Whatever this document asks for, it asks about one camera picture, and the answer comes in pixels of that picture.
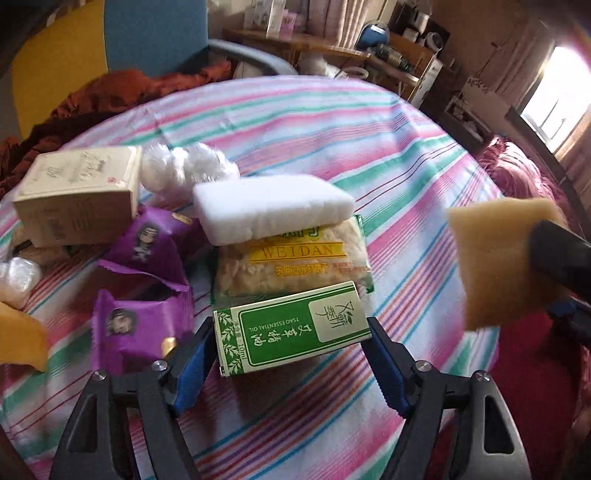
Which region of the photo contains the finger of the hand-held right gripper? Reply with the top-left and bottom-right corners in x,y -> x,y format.
527,220 -> 591,298
549,299 -> 591,344

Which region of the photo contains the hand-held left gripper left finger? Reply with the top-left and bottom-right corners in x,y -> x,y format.
48,316 -> 218,480

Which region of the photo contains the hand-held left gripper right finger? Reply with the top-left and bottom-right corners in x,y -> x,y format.
365,316 -> 532,480

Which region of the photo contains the yellow sponge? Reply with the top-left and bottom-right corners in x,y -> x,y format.
447,196 -> 568,330

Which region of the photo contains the purple snack packet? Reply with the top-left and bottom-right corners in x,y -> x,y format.
91,284 -> 195,377
99,205 -> 192,287

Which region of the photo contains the green and white carton box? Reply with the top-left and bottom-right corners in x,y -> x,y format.
212,281 -> 372,377

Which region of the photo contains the yellow translucent container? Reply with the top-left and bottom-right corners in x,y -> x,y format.
0,301 -> 49,371

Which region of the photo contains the beige cardboard box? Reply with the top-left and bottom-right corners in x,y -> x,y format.
12,146 -> 143,247

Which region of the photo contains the red blanket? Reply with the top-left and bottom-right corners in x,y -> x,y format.
416,136 -> 591,480

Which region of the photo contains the cracker packet with yellow label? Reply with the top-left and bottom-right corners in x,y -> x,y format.
211,215 -> 375,305

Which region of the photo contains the bright window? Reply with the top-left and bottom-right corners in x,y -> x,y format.
519,44 -> 591,158

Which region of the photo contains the white foam sponge block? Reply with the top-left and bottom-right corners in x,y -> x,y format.
191,174 -> 356,246

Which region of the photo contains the white fluffy cotton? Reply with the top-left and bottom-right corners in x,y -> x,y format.
141,142 -> 241,192

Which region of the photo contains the striped pink green cloth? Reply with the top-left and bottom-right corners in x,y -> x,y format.
0,76 -> 502,480

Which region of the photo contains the rust orange jacket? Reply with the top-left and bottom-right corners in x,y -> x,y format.
0,60 -> 232,195

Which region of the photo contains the blue round object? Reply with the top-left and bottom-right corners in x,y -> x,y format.
360,23 -> 391,49

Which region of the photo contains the wooden desk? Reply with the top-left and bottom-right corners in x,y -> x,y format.
222,25 -> 444,100

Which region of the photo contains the pale pink curtain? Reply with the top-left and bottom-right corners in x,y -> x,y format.
305,0 -> 370,47

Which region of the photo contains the blue and yellow chair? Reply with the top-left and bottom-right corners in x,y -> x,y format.
11,0 -> 298,139

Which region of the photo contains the small pink box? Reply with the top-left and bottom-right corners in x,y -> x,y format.
279,11 -> 305,33

